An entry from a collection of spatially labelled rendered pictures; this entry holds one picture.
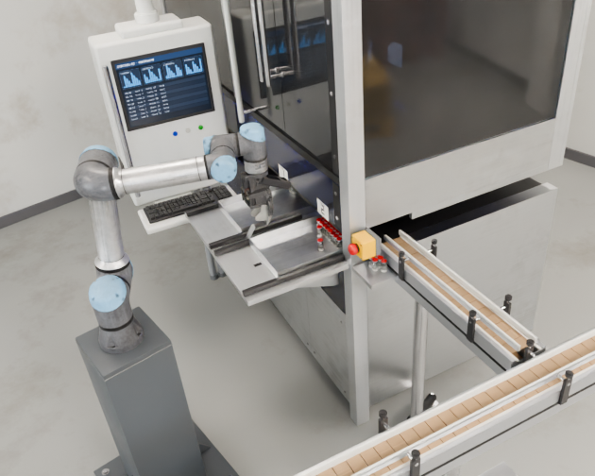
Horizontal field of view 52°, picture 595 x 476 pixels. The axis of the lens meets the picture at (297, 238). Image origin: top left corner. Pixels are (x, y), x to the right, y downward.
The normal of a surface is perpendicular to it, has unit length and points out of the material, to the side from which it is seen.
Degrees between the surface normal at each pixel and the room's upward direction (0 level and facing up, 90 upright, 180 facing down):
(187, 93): 90
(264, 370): 0
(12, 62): 90
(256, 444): 0
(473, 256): 90
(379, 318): 90
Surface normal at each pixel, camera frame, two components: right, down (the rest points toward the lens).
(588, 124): -0.78, 0.40
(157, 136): 0.42, 0.47
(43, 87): 0.62, 0.40
